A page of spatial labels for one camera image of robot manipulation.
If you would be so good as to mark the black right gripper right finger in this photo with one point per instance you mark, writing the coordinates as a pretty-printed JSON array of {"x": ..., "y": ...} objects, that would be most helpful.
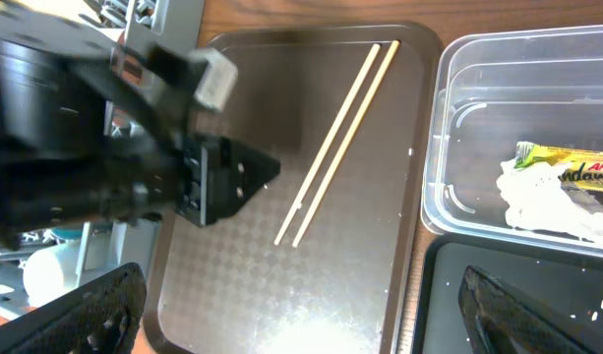
[{"x": 499, "y": 317}]

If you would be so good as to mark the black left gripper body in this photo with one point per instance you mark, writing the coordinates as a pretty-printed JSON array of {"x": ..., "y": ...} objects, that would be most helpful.
[{"x": 121, "y": 179}]

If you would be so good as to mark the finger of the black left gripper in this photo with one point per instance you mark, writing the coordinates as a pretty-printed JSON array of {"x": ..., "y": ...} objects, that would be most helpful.
[{"x": 231, "y": 174}]

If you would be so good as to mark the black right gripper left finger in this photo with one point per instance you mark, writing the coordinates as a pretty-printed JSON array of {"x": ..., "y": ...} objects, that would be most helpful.
[{"x": 102, "y": 316}]

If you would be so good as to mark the pale green cup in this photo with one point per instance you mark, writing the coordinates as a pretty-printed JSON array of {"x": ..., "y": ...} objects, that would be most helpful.
[{"x": 51, "y": 272}]

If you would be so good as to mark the wooden chopstick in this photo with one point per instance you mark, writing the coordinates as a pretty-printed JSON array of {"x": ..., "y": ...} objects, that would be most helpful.
[
  {"x": 327, "y": 142},
  {"x": 346, "y": 142}
]

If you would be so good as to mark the light blue bowl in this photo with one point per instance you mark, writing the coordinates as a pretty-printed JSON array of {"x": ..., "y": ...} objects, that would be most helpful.
[{"x": 66, "y": 234}]

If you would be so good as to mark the food wrapper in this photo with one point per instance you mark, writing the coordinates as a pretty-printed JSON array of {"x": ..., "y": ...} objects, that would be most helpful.
[{"x": 555, "y": 189}]

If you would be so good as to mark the black waste tray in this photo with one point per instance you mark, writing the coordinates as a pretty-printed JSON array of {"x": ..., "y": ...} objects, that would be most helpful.
[{"x": 571, "y": 283}]

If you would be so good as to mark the grey plastic dish rack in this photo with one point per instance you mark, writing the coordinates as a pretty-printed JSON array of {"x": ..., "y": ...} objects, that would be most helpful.
[{"x": 106, "y": 246}]

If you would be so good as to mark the dark brown serving tray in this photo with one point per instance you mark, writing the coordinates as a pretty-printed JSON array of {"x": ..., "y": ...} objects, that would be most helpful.
[{"x": 324, "y": 272}]

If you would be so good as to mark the clear plastic bin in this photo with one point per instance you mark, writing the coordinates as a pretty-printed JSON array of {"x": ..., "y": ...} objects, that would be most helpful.
[{"x": 494, "y": 90}]

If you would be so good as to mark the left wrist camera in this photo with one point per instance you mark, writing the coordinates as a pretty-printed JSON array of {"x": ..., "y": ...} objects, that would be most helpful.
[{"x": 218, "y": 79}]

